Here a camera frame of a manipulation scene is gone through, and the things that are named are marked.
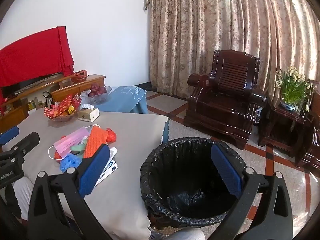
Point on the blue disposable glove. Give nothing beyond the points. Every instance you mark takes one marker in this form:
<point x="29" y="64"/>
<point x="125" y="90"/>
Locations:
<point x="70" y="162"/>

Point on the dark wooden side table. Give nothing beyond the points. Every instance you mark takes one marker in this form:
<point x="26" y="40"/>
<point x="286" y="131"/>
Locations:
<point x="282" y="130"/>

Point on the beige tissue box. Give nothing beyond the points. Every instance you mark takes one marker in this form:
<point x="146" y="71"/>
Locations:
<point x="87" y="115"/>

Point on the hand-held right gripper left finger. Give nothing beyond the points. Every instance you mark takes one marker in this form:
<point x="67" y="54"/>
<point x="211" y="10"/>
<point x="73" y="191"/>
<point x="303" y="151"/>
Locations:
<point x="95" y="173"/>

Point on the person's white ribbed garment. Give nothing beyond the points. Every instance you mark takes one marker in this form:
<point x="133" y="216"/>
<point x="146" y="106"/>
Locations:
<point x="187" y="235"/>

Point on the orange foam net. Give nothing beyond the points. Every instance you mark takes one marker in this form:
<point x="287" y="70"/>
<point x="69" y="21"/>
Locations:
<point x="96" y="136"/>

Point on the pink face mask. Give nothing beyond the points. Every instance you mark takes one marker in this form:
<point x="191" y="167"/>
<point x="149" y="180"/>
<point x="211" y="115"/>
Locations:
<point x="68" y="143"/>

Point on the wooden television cabinet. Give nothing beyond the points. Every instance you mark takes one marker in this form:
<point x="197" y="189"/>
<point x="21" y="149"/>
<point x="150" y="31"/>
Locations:
<point x="67" y="92"/>

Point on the green rubber glove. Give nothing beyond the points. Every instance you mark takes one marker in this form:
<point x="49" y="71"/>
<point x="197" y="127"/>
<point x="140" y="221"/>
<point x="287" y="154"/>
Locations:
<point x="77" y="148"/>

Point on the glass candy dish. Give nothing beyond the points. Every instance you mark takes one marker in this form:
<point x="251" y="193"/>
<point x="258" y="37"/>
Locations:
<point x="63" y="118"/>

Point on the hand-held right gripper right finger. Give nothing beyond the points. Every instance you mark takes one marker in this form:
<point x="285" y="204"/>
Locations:
<point x="226" y="171"/>

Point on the pile of red candy packets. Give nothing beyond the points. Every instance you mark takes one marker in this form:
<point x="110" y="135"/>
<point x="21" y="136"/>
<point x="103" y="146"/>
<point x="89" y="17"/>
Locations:
<point x="65" y="103"/>

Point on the white printed plastic bag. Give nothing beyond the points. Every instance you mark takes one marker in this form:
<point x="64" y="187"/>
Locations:
<point x="110" y="169"/>

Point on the red woven basket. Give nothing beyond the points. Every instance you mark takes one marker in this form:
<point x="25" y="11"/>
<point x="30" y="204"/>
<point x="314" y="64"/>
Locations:
<point x="79" y="77"/>

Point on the red plastic bag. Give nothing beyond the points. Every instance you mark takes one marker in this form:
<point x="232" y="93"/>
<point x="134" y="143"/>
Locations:
<point x="111" y="136"/>

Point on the red apple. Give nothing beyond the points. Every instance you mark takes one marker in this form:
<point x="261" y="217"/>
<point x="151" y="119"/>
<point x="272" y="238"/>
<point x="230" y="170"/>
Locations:
<point x="94" y="87"/>
<point x="91" y="94"/>
<point x="102" y="90"/>

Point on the floral patterned curtain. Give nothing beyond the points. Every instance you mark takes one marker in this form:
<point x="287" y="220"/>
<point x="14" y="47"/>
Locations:
<point x="200" y="30"/>

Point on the potted flowering plant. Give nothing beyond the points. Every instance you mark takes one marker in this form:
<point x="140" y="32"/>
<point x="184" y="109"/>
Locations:
<point x="292" y="87"/>

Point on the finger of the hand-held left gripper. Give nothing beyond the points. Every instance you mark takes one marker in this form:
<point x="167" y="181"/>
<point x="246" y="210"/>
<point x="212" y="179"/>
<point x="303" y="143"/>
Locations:
<point x="28" y="142"/>
<point x="8" y="134"/>

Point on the red cloth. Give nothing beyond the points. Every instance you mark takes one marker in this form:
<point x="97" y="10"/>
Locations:
<point x="30" y="55"/>

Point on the trash bin with black bag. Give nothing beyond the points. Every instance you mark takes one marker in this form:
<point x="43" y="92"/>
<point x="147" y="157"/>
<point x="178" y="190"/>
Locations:
<point x="180" y="180"/>

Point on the black television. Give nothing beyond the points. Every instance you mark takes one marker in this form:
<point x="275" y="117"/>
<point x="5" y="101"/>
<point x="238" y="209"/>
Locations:
<point x="22" y="86"/>

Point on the glass fruit bowl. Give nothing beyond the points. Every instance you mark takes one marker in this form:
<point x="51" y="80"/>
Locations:
<point x="98" y="99"/>

